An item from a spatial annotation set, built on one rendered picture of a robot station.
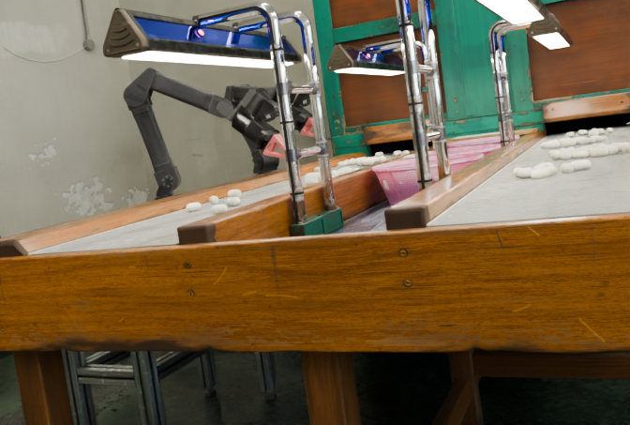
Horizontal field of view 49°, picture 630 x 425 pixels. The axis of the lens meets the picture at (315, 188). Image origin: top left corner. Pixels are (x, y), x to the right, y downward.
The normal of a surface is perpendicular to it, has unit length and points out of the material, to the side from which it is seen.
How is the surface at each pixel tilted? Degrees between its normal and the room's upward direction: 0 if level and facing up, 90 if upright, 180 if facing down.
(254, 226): 90
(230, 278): 90
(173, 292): 90
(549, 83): 90
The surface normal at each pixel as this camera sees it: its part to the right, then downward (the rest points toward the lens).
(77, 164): 0.88, -0.03
